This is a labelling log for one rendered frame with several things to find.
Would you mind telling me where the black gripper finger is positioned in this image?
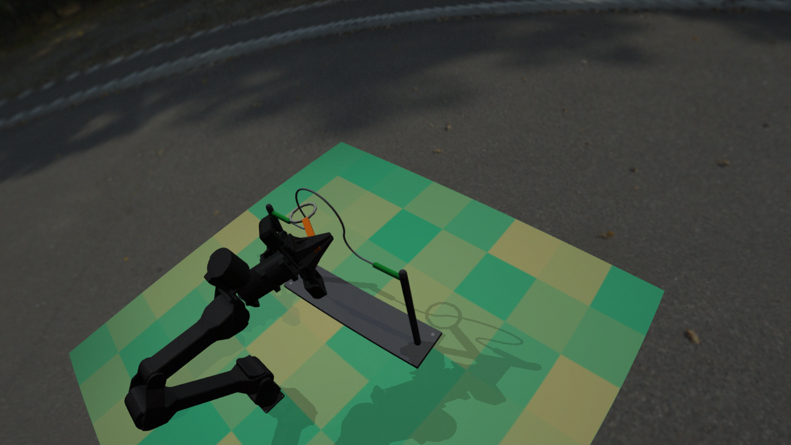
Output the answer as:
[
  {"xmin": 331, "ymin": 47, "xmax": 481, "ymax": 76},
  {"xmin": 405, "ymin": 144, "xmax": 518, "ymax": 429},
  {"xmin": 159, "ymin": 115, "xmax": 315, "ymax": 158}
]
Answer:
[
  {"xmin": 303, "ymin": 236, "xmax": 334, "ymax": 276},
  {"xmin": 288, "ymin": 232, "xmax": 331, "ymax": 261}
]

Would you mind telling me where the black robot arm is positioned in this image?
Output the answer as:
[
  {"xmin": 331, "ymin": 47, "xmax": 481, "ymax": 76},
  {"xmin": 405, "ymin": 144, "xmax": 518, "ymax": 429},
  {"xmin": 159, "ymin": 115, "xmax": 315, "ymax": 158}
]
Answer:
[{"xmin": 124, "ymin": 247, "xmax": 285, "ymax": 431}]

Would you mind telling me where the orange-brown handle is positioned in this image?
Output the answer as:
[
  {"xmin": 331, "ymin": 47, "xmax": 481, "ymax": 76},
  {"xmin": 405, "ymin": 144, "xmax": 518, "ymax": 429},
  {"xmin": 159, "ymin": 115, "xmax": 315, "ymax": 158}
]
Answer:
[{"xmin": 289, "ymin": 203, "xmax": 321, "ymax": 253}]

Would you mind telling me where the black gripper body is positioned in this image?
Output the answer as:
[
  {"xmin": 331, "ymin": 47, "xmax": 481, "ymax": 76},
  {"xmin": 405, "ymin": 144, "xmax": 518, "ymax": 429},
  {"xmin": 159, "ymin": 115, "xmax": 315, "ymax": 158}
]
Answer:
[{"xmin": 255, "ymin": 214, "xmax": 327, "ymax": 299}]

